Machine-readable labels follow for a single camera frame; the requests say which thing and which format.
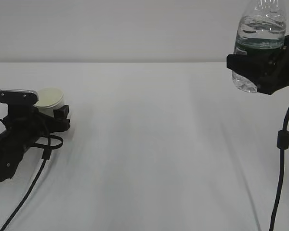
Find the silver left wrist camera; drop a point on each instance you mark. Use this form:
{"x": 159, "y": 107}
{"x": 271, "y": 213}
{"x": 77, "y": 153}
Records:
{"x": 15, "y": 98}

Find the white paper cup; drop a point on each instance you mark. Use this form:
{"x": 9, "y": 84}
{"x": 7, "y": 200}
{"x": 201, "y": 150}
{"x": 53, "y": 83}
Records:
{"x": 50, "y": 99}

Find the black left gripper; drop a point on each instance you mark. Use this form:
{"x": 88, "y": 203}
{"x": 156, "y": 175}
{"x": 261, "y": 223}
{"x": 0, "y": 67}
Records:
{"x": 26, "y": 127}

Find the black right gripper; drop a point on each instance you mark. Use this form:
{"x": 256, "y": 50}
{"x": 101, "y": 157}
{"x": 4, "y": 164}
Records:
{"x": 269, "y": 70}

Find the clear water bottle green label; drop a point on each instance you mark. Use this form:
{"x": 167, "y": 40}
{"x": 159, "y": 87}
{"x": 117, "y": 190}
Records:
{"x": 261, "y": 29}

